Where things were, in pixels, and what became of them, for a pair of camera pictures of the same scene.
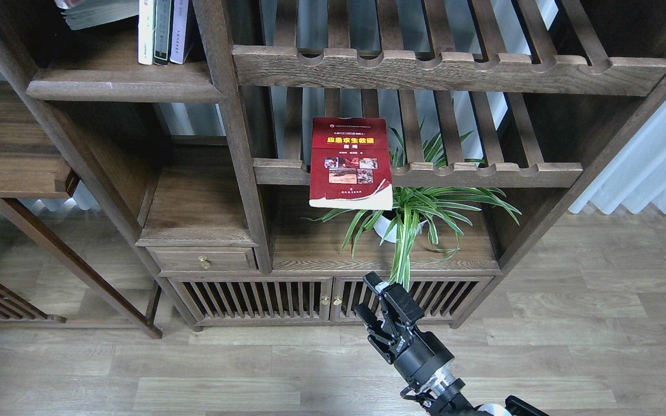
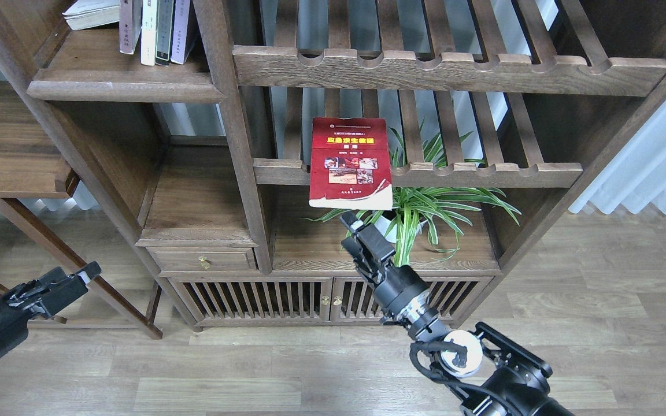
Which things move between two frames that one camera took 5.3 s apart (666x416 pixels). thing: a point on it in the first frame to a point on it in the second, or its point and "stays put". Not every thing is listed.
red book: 350,164 stays put
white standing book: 145,32 stays put
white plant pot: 381,225 stays put
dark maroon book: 81,14 to 130,25
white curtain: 661,168 stays put
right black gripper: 423,355 to 395,289
